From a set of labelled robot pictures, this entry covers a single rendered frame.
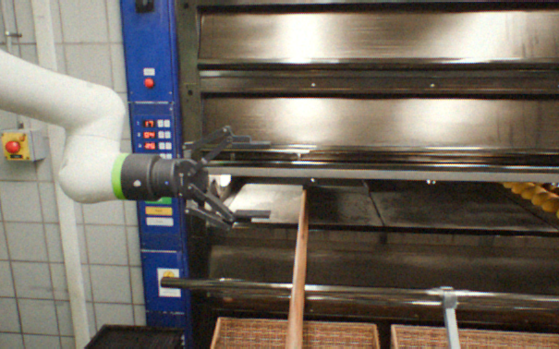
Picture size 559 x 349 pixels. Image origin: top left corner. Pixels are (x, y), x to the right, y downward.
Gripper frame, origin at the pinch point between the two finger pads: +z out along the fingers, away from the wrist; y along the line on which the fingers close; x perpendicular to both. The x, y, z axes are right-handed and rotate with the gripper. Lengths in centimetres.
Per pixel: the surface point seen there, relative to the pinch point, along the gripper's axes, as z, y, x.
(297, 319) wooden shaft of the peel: 6.5, 28.2, 1.7
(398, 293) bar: 30.3, 32.1, -17.7
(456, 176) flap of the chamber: 49, 8, -40
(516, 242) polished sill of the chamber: 75, 33, -55
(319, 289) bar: 11.1, 32.1, -17.7
